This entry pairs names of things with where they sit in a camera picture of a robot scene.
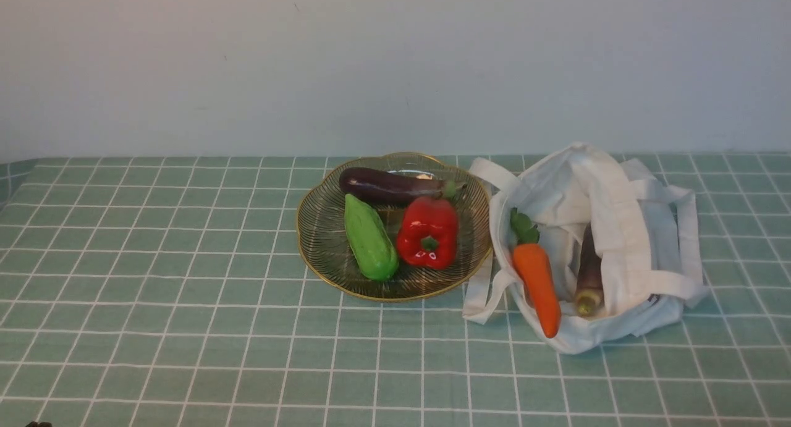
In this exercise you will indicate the white cloth tote bag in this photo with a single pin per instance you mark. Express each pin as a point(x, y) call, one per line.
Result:
point(645, 233)

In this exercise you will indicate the slim dark purple eggplant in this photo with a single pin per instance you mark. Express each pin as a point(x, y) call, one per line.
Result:
point(589, 292)

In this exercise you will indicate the red bell pepper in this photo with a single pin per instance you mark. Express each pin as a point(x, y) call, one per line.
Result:
point(428, 234)

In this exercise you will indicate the green checkered tablecloth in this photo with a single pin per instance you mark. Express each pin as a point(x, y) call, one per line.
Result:
point(170, 292)

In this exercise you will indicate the green bumpy cucumber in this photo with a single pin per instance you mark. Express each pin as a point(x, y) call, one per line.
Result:
point(367, 236)

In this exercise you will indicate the gold wire fruit basket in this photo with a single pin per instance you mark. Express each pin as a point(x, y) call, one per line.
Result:
point(325, 249)

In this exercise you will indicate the orange carrot with green top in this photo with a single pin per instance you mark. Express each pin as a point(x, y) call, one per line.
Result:
point(533, 266)

